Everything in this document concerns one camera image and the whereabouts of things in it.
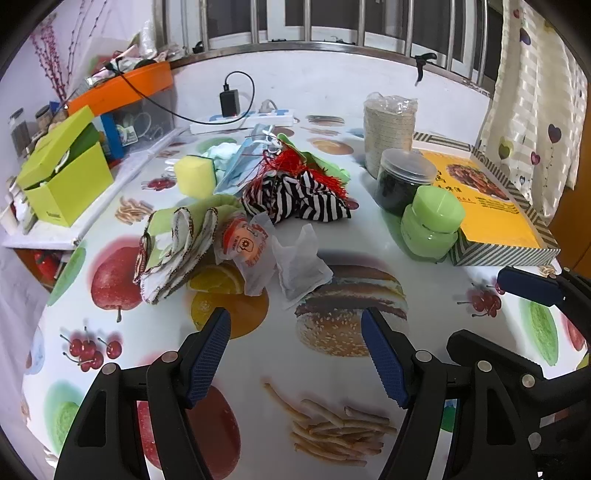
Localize dark-lid glass jar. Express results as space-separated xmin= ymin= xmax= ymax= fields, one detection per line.
xmin=34 ymin=104 xmax=53 ymax=137
xmin=8 ymin=108 xmax=30 ymax=156

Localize yellow striped-edge box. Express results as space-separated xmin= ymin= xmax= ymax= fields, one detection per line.
xmin=410 ymin=131 xmax=561 ymax=268

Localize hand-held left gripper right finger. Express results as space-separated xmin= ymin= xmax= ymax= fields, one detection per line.
xmin=361 ymin=307 xmax=541 ymax=480

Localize wrapped stack of paper cups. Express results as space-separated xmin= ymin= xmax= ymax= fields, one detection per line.
xmin=363 ymin=92 xmax=419 ymax=179

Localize heart print curtain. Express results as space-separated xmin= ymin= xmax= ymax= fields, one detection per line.
xmin=477 ymin=0 xmax=590 ymax=219

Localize wooden cabinet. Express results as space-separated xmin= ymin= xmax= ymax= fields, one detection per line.
xmin=549 ymin=182 xmax=591 ymax=278

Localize yellow green sponge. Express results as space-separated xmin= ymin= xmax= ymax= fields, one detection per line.
xmin=177 ymin=155 xmax=217 ymax=197

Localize orange-lid clear storage box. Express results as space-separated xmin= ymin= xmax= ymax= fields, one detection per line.
xmin=66 ymin=61 xmax=179 ymax=163

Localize green white-edged cloth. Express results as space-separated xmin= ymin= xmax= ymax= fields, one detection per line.
xmin=133 ymin=194 xmax=246 ymax=306

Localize clear orange snack packet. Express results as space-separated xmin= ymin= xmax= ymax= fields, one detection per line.
xmin=221 ymin=213 xmax=276 ymax=297

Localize black charger with cable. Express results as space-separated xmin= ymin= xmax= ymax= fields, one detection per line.
xmin=219 ymin=71 xmax=256 ymax=119

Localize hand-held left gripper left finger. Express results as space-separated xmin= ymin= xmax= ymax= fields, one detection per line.
xmin=55 ymin=307 xmax=232 ymax=480

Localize pink flower branches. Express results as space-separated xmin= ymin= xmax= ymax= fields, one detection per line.
xmin=30 ymin=0 xmax=103 ymax=103

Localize clear jar with dark contents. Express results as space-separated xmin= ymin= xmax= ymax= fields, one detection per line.
xmin=374 ymin=148 xmax=437 ymax=216

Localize pile of small packets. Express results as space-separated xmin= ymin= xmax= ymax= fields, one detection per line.
xmin=95 ymin=31 xmax=183 ymax=75

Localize white blue power strip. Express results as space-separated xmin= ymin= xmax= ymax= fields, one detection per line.
xmin=189 ymin=108 xmax=297 ymax=135

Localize blue face mask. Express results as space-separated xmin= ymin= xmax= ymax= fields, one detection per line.
xmin=213 ymin=136 xmax=279 ymax=195
xmin=250 ymin=123 xmax=290 ymax=154

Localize yellow green paper sheets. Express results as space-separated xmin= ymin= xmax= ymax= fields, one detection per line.
xmin=16 ymin=105 xmax=116 ymax=227

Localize blue carton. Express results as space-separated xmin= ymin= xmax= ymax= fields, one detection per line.
xmin=99 ymin=113 xmax=124 ymax=162

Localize white tissue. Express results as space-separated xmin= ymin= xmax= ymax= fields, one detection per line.
xmin=202 ymin=142 xmax=242 ymax=161

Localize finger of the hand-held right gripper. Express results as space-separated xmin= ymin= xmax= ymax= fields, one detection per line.
xmin=445 ymin=330 xmax=591 ymax=411
xmin=498 ymin=266 xmax=591 ymax=333

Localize metal window guard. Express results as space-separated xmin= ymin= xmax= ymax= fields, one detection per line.
xmin=151 ymin=0 xmax=500 ymax=89

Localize black white striped cloth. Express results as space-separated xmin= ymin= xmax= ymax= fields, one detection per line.
xmin=242 ymin=168 xmax=352 ymax=225

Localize red tassel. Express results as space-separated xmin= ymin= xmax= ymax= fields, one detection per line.
xmin=256 ymin=142 xmax=352 ymax=205

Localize white sachet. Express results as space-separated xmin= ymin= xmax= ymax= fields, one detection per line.
xmin=271 ymin=223 xmax=334 ymax=311

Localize green jar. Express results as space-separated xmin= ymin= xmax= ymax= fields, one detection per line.
xmin=399 ymin=184 xmax=467 ymax=262

